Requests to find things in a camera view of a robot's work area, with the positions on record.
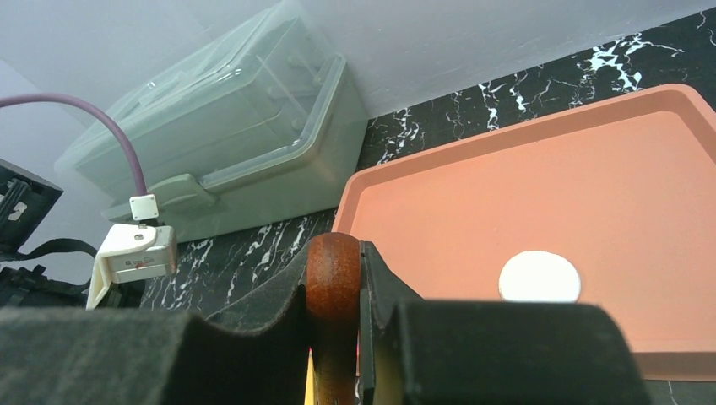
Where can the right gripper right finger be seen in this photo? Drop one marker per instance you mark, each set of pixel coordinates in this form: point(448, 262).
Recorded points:
point(419, 351)

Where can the orange-red plastic tray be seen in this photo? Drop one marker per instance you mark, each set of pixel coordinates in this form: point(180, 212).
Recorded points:
point(623, 189)

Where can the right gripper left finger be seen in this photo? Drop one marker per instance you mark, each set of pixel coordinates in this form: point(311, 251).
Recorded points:
point(254, 351)

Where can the green plastic storage box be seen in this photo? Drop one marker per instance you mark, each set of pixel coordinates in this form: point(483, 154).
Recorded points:
point(261, 125)

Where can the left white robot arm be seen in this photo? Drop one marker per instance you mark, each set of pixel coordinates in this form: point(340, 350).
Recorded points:
point(26, 199)

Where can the flat round white wrapper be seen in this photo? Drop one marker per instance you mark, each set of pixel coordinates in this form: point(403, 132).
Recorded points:
point(539, 276)

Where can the metal scraper orange handle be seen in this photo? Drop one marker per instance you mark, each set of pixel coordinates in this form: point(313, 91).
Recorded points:
point(333, 285)

